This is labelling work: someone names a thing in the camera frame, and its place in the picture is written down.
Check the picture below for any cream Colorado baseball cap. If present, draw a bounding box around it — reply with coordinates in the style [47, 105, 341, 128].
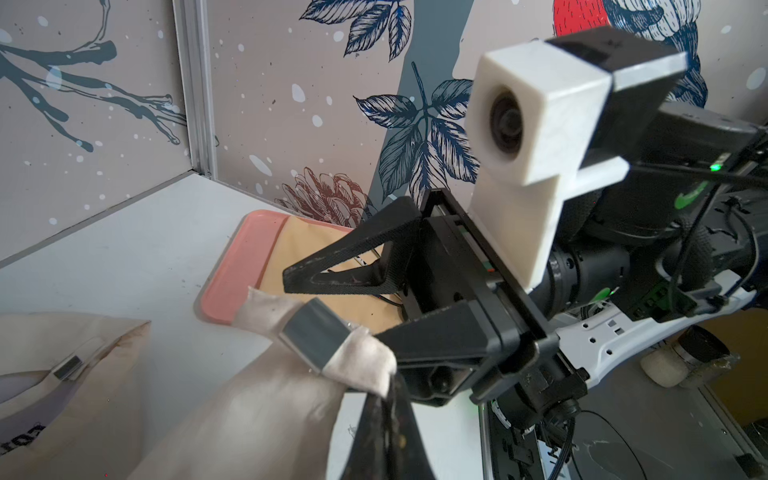
[130, 288, 397, 479]

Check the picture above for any amber spice jar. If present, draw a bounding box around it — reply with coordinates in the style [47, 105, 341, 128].
[640, 325, 741, 389]

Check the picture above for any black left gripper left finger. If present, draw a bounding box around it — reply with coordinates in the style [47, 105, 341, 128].
[341, 376, 396, 480]

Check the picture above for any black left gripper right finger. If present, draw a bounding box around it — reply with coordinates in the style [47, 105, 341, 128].
[389, 373, 436, 480]

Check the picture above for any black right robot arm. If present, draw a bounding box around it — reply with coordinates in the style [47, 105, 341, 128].
[283, 103, 767, 479]

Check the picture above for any cream baseball cap rear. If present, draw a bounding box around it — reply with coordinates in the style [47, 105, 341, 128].
[1, 313, 151, 479]

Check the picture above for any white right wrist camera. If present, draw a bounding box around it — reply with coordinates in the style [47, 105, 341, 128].
[465, 26, 688, 291]

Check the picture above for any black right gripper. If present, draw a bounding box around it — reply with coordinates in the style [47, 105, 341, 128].
[282, 189, 587, 420]

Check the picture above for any pink plastic tray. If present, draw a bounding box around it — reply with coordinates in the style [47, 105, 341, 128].
[197, 209, 355, 326]

